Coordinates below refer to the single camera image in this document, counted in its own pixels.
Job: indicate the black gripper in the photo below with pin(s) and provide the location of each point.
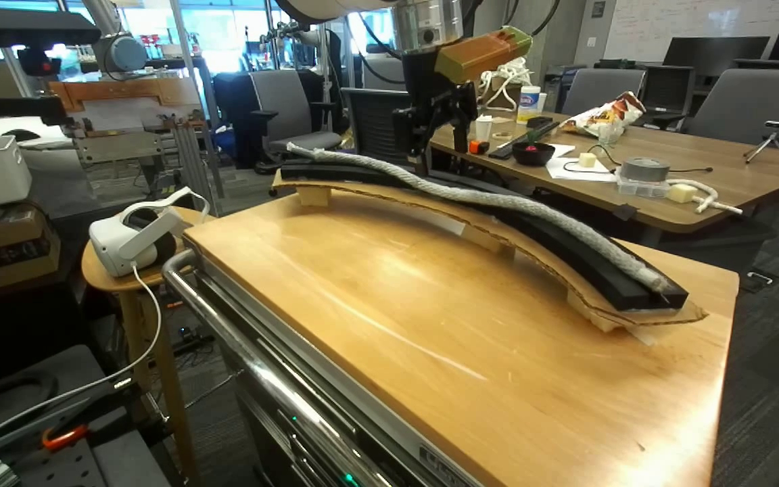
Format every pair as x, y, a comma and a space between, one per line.
432, 102

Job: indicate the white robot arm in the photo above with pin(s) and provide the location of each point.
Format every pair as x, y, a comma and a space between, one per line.
421, 32

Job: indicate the curved black board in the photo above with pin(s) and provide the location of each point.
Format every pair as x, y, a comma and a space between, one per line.
624, 279

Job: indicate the black bowl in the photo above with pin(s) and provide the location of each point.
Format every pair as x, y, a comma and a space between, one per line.
531, 155

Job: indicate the chips snack bag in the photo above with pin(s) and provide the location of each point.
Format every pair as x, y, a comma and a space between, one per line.
608, 117

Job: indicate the long wooden office table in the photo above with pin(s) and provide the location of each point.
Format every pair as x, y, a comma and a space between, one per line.
669, 183

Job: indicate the brown cardboard sheet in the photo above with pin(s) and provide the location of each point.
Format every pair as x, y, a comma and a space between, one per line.
497, 236

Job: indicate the white VR headset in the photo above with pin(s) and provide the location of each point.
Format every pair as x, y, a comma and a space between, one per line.
140, 233

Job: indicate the grey office chair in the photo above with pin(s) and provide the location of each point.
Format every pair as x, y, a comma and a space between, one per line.
738, 107

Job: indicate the metal cart body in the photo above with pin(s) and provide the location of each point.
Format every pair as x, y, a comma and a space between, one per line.
393, 443

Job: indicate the round wooden stool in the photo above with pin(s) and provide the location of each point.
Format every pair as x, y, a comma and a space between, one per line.
147, 340

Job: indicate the orange green wrist camera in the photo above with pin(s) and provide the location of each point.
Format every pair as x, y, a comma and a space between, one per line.
469, 59

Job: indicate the grey duct tape roll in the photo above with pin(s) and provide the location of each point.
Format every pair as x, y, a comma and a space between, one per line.
645, 172

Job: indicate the chrome cart handle bar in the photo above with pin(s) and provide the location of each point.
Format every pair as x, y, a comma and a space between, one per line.
298, 439

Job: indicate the orange clamp handle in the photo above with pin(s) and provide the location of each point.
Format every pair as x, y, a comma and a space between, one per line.
56, 443

